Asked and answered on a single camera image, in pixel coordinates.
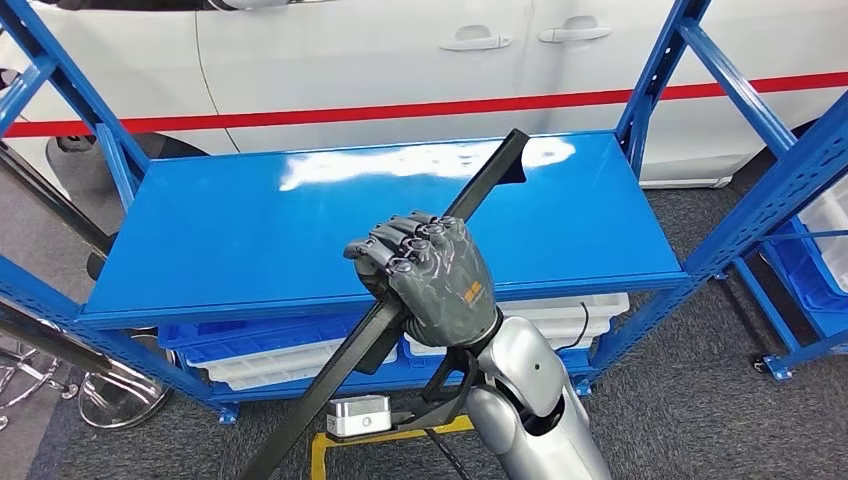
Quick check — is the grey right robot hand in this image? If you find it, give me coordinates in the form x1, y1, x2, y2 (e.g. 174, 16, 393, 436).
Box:
343, 210, 501, 350

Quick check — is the blue metal shelf rack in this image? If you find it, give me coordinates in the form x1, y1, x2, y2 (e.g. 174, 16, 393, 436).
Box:
731, 211, 848, 382
0, 0, 848, 425

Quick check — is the black camera cable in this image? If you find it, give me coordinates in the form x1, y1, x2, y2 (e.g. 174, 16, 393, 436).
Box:
423, 429, 473, 480

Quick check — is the long black plastic frame part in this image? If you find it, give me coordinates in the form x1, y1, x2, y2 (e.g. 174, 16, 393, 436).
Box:
239, 129, 531, 480

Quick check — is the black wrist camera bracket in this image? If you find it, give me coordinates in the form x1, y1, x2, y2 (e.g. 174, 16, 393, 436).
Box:
390, 347, 482, 432

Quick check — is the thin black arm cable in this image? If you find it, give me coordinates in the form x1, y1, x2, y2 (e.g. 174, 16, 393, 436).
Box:
555, 302, 591, 354

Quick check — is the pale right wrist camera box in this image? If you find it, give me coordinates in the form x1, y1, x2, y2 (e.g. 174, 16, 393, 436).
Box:
325, 395, 393, 440

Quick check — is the chrome stanchion post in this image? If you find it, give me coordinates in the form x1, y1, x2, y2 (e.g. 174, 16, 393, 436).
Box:
0, 142, 124, 283
0, 301, 177, 431

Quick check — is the white car with red stripe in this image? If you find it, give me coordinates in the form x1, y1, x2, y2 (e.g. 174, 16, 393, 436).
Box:
0, 0, 848, 190

